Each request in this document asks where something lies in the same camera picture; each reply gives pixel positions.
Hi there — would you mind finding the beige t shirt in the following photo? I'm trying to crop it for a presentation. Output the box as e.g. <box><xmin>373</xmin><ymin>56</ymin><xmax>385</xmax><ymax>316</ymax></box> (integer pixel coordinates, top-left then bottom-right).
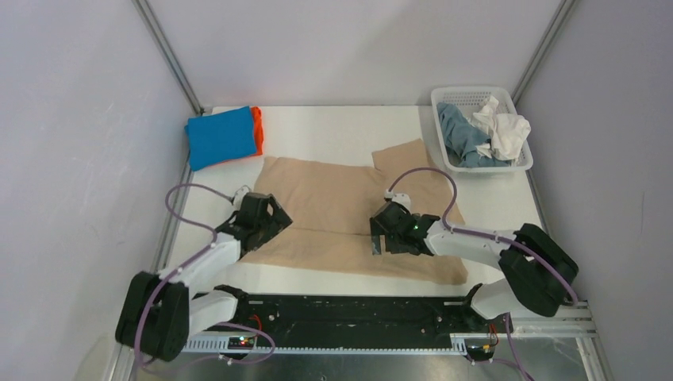
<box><xmin>242</xmin><ymin>139</ymin><xmax>468</xmax><ymax>285</ymax></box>

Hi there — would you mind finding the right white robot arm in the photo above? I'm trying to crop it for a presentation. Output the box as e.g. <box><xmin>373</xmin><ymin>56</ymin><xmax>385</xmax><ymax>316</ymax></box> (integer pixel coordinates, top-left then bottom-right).
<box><xmin>370</xmin><ymin>201</ymin><xmax>579</xmax><ymax>332</ymax></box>

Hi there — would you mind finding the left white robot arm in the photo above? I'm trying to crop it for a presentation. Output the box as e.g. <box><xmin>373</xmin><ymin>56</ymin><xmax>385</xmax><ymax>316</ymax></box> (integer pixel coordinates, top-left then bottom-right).
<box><xmin>114</xmin><ymin>192</ymin><xmax>293</xmax><ymax>362</ymax></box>

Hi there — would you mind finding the folded blue t shirt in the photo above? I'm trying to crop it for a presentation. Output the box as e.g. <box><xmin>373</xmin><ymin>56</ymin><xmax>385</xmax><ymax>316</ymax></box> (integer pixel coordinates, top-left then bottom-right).
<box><xmin>184</xmin><ymin>106</ymin><xmax>256</xmax><ymax>171</ymax></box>

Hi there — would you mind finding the folded orange t shirt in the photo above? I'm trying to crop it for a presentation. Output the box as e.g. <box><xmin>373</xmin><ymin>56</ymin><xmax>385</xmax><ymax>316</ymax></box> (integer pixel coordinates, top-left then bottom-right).
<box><xmin>228</xmin><ymin>106</ymin><xmax>264</xmax><ymax>162</ymax></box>

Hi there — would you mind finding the grey blue t shirt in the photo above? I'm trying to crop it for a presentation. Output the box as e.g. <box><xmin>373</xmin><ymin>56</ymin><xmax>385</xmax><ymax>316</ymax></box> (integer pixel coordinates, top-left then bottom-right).
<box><xmin>436</xmin><ymin>102</ymin><xmax>511</xmax><ymax>168</ymax></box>

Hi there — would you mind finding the left controller board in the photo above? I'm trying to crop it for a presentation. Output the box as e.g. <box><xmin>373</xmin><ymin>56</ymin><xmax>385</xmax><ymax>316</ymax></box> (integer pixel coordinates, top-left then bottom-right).
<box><xmin>227</xmin><ymin>336</ymin><xmax>256</xmax><ymax>351</ymax></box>

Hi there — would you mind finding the controller board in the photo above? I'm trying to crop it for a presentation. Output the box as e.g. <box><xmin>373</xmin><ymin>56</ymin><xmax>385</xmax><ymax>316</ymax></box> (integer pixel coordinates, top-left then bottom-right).
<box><xmin>466</xmin><ymin>344</ymin><xmax>494</xmax><ymax>363</ymax></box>
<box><xmin>227</xmin><ymin>336</ymin><xmax>256</xmax><ymax>351</ymax></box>

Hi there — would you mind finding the right controller board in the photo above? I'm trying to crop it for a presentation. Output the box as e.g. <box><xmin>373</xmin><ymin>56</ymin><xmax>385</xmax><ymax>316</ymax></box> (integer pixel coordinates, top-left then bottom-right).
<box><xmin>466</xmin><ymin>344</ymin><xmax>494</xmax><ymax>363</ymax></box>

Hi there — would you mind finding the white t shirt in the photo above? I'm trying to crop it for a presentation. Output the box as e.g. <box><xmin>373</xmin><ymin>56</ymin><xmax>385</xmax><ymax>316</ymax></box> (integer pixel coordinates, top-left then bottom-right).
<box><xmin>468</xmin><ymin>96</ymin><xmax>531</xmax><ymax>162</ymax></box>

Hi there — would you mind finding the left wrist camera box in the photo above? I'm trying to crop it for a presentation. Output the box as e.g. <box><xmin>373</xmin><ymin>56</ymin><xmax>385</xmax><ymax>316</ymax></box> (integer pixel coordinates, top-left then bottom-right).
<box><xmin>232</xmin><ymin>185</ymin><xmax>252</xmax><ymax>210</ymax></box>

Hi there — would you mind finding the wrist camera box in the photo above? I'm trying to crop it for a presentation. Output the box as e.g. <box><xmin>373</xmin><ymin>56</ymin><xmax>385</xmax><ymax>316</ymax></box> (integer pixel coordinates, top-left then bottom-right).
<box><xmin>384</xmin><ymin>190</ymin><xmax>412</xmax><ymax>212</ymax></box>
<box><xmin>232</xmin><ymin>185</ymin><xmax>252</xmax><ymax>210</ymax></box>

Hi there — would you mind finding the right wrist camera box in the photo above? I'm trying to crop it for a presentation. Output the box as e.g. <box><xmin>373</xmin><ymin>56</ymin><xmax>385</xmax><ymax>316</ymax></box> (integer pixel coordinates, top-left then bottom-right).
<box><xmin>384</xmin><ymin>190</ymin><xmax>412</xmax><ymax>212</ymax></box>

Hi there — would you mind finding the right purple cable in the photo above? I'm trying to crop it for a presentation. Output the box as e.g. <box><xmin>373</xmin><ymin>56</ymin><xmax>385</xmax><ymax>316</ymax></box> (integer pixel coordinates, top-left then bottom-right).
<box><xmin>386</xmin><ymin>167</ymin><xmax>579</xmax><ymax>307</ymax></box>

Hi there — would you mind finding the purple cable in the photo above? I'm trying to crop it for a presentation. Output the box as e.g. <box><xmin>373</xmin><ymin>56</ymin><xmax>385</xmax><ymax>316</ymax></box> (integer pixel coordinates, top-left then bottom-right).
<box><xmin>386</xmin><ymin>167</ymin><xmax>579</xmax><ymax>307</ymax></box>
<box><xmin>131</xmin><ymin>183</ymin><xmax>237</xmax><ymax>369</ymax></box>

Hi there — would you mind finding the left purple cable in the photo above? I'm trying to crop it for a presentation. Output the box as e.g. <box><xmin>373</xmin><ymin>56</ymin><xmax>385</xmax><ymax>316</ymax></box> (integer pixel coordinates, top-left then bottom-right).
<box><xmin>131</xmin><ymin>183</ymin><xmax>237</xmax><ymax>369</ymax></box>

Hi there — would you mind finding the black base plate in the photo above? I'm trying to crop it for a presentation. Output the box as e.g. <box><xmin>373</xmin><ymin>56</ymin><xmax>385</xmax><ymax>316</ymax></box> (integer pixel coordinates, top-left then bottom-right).
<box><xmin>210</xmin><ymin>294</ymin><xmax>506</xmax><ymax>350</ymax></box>

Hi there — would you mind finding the aluminium frame rail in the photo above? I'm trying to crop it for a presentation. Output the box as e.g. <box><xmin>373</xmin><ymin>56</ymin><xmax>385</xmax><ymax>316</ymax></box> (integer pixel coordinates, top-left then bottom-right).
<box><xmin>140</xmin><ymin>294</ymin><xmax>595</xmax><ymax>362</ymax></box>

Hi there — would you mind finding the left corner aluminium post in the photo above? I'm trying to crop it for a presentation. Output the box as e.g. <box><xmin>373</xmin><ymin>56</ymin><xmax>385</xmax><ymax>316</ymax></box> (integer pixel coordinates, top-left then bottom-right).
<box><xmin>131</xmin><ymin>0</ymin><xmax>205</xmax><ymax>116</ymax></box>

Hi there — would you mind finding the corner aluminium post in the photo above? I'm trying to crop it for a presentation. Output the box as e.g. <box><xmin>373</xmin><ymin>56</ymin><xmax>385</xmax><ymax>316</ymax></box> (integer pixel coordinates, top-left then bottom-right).
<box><xmin>512</xmin><ymin>0</ymin><xmax>580</xmax><ymax>106</ymax></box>
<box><xmin>131</xmin><ymin>0</ymin><xmax>205</xmax><ymax>116</ymax></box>

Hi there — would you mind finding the right corner aluminium post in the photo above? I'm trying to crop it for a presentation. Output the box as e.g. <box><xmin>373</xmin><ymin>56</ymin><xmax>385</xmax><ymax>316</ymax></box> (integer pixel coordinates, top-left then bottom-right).
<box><xmin>512</xmin><ymin>0</ymin><xmax>580</xmax><ymax>106</ymax></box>

